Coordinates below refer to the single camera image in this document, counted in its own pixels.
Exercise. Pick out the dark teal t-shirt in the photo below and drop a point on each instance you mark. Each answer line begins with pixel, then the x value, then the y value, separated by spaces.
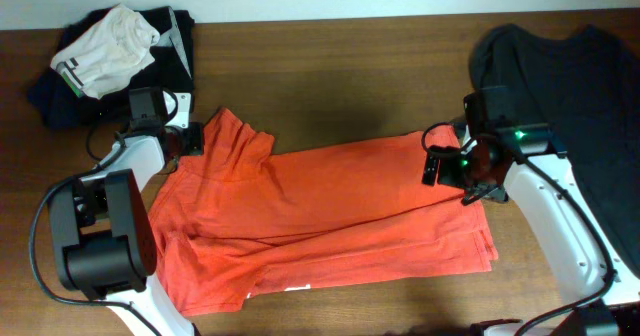
pixel 586 87

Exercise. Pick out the folded black garment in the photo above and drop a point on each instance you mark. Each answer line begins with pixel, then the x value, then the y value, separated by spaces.
pixel 60 108

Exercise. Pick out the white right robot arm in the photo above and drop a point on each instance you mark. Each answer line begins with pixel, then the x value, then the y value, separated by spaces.
pixel 598 286

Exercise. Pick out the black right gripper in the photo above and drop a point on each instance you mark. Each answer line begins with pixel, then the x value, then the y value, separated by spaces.
pixel 447 171

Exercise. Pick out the folded white garment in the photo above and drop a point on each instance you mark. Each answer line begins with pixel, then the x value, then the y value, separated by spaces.
pixel 104 59

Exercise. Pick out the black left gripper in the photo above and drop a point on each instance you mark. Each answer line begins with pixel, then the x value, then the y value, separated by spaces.
pixel 191 139

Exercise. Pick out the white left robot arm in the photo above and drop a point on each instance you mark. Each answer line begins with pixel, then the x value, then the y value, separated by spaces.
pixel 103 243

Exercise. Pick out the orange t-shirt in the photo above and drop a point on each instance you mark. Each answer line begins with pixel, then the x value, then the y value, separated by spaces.
pixel 239 221

